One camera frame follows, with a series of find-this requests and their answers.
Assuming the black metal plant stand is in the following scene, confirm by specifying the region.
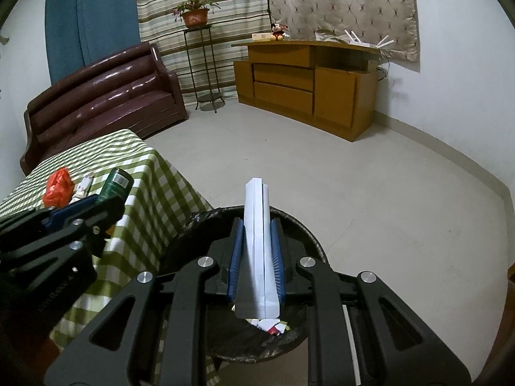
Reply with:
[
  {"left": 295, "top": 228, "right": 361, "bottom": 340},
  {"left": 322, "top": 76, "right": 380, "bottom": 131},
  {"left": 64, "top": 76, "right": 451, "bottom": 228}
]
[{"left": 183, "top": 25, "right": 226, "bottom": 113}]

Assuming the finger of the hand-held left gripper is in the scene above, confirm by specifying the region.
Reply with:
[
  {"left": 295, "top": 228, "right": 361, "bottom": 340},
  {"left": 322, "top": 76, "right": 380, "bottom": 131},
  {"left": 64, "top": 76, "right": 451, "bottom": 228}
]
[
  {"left": 0, "top": 194, "right": 101, "bottom": 244},
  {"left": 0, "top": 198, "right": 126, "bottom": 268}
]

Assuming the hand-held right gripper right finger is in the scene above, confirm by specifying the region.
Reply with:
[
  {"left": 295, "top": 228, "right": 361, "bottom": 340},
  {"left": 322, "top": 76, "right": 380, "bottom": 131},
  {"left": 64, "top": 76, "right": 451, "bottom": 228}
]
[{"left": 270, "top": 218, "right": 472, "bottom": 386}]

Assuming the blue curtain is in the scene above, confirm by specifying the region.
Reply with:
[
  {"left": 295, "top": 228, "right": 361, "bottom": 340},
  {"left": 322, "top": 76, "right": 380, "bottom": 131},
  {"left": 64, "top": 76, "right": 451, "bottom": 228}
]
[{"left": 45, "top": 0, "right": 141, "bottom": 85}]

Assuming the white snack wrapper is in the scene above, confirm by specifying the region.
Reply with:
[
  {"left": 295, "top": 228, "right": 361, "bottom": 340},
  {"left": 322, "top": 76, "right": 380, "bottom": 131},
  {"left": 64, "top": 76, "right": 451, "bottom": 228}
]
[{"left": 71, "top": 173, "right": 96, "bottom": 204}]

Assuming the green potted plant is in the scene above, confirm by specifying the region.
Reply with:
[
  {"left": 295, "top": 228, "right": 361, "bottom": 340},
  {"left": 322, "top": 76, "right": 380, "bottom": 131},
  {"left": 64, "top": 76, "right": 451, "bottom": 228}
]
[{"left": 173, "top": 0, "right": 221, "bottom": 23}]

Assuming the white paper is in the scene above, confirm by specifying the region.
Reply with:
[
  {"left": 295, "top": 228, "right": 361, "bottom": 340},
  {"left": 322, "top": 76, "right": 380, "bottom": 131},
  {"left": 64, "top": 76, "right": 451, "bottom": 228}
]
[{"left": 233, "top": 177, "right": 282, "bottom": 320}]

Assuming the black trash bin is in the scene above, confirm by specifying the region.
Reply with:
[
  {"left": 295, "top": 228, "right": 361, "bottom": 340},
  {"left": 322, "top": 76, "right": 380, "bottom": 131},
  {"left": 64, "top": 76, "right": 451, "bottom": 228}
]
[{"left": 161, "top": 205, "right": 334, "bottom": 364}]

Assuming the green checkered tablecloth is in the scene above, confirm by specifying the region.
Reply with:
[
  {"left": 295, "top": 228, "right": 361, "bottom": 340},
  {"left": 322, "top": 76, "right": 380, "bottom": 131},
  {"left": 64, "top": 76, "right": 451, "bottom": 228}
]
[{"left": 0, "top": 129, "right": 222, "bottom": 386}]

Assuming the wooden cabinet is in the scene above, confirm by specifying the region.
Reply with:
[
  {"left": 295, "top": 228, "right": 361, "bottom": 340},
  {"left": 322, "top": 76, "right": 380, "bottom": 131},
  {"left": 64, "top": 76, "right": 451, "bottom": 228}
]
[{"left": 232, "top": 38, "right": 383, "bottom": 142}]

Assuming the white and red wrapper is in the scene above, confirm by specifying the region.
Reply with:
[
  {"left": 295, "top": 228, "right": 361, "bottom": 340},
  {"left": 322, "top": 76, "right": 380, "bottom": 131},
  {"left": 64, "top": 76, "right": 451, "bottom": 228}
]
[{"left": 245, "top": 317, "right": 290, "bottom": 336}]

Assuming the beige patterned curtain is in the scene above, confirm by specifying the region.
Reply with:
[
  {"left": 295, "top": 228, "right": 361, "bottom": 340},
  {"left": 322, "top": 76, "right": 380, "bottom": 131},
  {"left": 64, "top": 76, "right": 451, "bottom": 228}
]
[{"left": 266, "top": 0, "right": 421, "bottom": 63}]

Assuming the clear plastic bag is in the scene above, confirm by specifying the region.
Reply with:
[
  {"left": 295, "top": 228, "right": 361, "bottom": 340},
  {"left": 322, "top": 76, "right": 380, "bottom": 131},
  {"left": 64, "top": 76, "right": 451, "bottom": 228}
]
[{"left": 315, "top": 29, "right": 351, "bottom": 44}]

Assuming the green can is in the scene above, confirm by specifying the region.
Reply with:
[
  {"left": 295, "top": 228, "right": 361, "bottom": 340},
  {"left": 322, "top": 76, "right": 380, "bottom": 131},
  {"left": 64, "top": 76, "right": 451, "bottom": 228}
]
[{"left": 98, "top": 168, "right": 135, "bottom": 204}]

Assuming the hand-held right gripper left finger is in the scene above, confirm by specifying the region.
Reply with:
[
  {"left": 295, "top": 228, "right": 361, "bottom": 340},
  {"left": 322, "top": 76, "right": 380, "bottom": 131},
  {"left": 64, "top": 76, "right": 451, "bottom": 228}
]
[{"left": 44, "top": 217, "right": 246, "bottom": 386}]

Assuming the orange flower pot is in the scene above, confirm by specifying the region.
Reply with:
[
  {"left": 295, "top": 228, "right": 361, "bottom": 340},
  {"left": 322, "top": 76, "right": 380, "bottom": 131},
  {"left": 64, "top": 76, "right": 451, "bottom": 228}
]
[{"left": 181, "top": 8, "right": 211, "bottom": 29}]

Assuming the white router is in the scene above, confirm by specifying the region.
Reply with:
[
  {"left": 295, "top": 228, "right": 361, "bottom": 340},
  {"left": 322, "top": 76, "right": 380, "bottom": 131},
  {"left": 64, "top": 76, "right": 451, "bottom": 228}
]
[{"left": 344, "top": 30, "right": 393, "bottom": 51}]

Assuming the brown leather sofa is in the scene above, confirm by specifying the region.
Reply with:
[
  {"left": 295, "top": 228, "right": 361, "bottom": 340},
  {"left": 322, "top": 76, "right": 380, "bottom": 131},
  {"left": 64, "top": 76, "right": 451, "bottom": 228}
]
[{"left": 19, "top": 41, "right": 189, "bottom": 178}]

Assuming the black cable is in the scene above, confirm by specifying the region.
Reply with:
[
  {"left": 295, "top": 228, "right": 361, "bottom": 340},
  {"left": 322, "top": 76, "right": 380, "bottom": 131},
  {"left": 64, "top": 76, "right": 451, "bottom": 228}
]
[{"left": 376, "top": 53, "right": 392, "bottom": 80}]

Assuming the red plastic bag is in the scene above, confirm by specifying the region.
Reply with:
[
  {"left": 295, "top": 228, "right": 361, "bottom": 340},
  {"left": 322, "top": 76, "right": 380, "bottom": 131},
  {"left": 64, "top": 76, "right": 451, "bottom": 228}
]
[{"left": 43, "top": 168, "right": 75, "bottom": 209}]

